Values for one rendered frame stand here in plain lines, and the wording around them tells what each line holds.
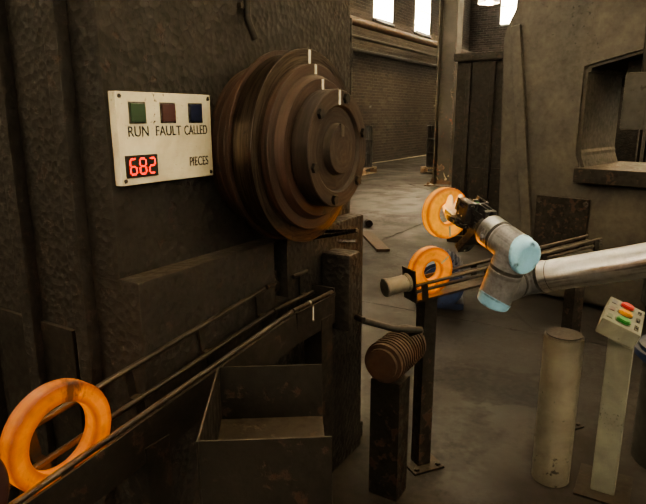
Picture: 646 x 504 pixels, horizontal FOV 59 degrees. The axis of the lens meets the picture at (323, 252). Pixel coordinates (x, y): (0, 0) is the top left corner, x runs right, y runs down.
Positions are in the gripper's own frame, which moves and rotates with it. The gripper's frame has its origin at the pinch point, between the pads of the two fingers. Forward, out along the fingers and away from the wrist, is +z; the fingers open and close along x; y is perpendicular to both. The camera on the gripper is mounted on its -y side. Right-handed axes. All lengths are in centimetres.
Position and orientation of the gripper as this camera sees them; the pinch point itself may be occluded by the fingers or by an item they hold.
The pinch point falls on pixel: (446, 206)
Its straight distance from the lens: 177.9
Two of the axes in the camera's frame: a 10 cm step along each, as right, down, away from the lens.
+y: 1.0, -8.8, -4.7
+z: -3.8, -4.7, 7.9
